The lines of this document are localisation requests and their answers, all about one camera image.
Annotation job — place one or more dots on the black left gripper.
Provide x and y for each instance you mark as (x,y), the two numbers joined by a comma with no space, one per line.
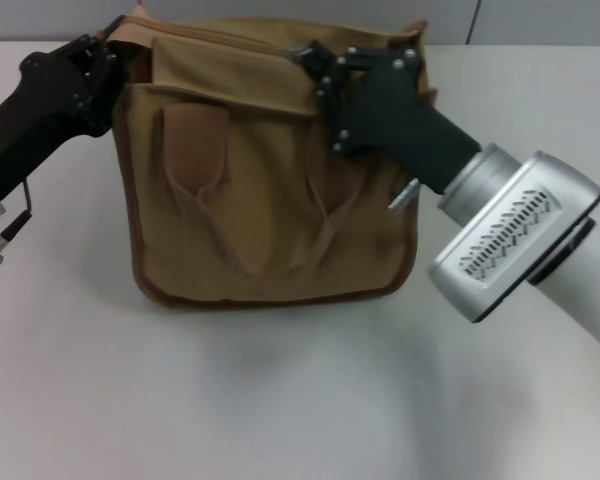
(45,110)

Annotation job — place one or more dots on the khaki canvas food bag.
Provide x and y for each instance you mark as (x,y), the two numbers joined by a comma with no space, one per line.
(270,200)

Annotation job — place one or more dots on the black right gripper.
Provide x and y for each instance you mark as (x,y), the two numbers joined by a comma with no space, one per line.
(385,115)

